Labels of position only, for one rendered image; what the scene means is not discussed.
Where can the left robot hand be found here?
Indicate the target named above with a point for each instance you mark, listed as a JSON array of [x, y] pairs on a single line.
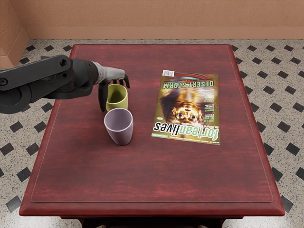
[[109, 74]]

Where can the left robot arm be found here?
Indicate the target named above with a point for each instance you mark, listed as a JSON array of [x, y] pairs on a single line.
[[42, 78]]

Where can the olive green cup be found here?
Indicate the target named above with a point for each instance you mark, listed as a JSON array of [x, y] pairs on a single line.
[[117, 101]]

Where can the lilac cup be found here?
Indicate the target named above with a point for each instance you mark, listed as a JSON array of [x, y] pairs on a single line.
[[120, 133]]

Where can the magazine with golden face cover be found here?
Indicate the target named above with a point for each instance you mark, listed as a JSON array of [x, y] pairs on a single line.
[[187, 107]]

